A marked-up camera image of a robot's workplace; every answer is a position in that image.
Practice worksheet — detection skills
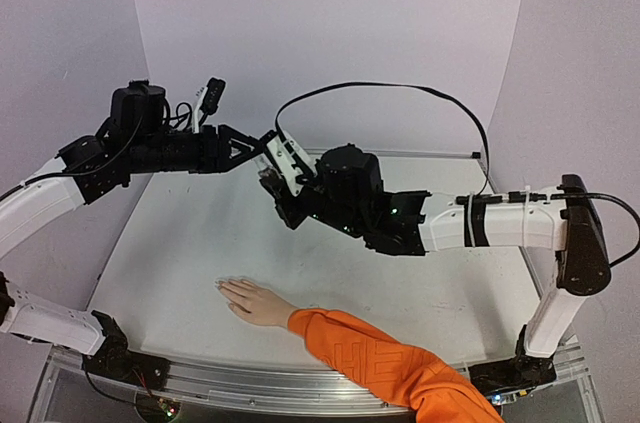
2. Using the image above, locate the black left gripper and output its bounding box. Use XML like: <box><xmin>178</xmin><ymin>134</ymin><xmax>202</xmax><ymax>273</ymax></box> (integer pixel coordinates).
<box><xmin>129</xmin><ymin>122</ymin><xmax>267</xmax><ymax>174</ymax></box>

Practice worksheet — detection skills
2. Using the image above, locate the nail polish bottle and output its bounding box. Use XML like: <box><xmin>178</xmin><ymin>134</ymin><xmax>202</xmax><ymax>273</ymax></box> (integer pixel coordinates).
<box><xmin>258</xmin><ymin>167</ymin><xmax>281</xmax><ymax>182</ymax></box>

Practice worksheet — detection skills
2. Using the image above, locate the white nail polish cap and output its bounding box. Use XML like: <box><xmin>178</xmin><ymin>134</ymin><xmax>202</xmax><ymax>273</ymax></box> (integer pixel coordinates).
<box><xmin>254</xmin><ymin>154</ymin><xmax>272</xmax><ymax>171</ymax></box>

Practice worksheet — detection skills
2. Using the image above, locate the orange sleeve forearm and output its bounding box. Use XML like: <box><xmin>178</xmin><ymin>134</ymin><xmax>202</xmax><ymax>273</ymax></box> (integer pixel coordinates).
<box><xmin>288</xmin><ymin>309</ymin><xmax>502</xmax><ymax>422</ymax></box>

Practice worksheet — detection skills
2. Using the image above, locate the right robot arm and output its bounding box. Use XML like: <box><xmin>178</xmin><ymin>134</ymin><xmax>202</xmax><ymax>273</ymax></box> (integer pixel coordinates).
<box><xmin>257</xmin><ymin>138</ymin><xmax>611</xmax><ymax>358</ymax></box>

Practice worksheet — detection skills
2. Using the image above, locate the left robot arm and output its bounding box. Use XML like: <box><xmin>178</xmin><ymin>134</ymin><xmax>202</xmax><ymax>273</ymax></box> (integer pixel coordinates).
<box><xmin>1</xmin><ymin>78</ymin><xmax>262</xmax><ymax>380</ymax></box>

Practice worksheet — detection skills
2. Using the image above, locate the mannequin hand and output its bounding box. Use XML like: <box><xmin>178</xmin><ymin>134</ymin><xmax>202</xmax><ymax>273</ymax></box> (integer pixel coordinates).
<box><xmin>216</xmin><ymin>279</ymin><xmax>298</xmax><ymax>329</ymax></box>

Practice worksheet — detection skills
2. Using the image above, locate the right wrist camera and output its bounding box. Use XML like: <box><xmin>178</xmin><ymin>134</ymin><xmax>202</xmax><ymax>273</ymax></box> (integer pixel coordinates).
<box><xmin>260</xmin><ymin>130</ymin><xmax>317</xmax><ymax>197</ymax></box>

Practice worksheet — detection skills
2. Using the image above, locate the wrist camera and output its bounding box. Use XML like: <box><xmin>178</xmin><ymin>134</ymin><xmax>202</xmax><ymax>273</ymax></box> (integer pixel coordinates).
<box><xmin>191</xmin><ymin>77</ymin><xmax>226</xmax><ymax>133</ymax></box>
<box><xmin>260</xmin><ymin>130</ymin><xmax>317</xmax><ymax>197</ymax></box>

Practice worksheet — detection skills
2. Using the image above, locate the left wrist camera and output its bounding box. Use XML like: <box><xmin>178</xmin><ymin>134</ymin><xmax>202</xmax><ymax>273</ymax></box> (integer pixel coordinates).
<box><xmin>191</xmin><ymin>77</ymin><xmax>226</xmax><ymax>133</ymax></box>

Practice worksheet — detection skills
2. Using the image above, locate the aluminium table rail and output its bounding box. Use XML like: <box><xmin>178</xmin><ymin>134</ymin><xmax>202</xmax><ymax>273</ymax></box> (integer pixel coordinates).
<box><xmin>305</xmin><ymin>147</ymin><xmax>481</xmax><ymax>160</ymax></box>

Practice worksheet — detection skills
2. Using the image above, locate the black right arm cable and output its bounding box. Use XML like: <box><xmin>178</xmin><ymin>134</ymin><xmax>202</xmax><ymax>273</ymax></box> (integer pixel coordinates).
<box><xmin>274</xmin><ymin>82</ymin><xmax>492</xmax><ymax>197</ymax></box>

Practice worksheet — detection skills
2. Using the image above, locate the front aluminium frame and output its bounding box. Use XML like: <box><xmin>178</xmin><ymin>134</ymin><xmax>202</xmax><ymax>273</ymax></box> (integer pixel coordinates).
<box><xmin>28</xmin><ymin>342</ymin><xmax>604</xmax><ymax>422</ymax></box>

